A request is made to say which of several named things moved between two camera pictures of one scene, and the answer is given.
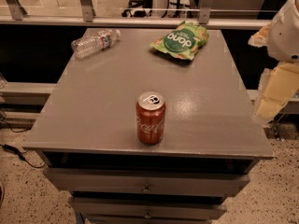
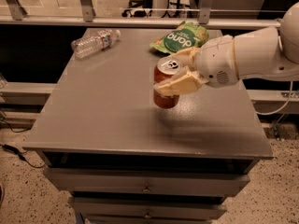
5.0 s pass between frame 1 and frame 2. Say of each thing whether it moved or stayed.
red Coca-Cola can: moved
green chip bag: stayed
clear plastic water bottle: stayed
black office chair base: stayed
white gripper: moved
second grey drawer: stayed
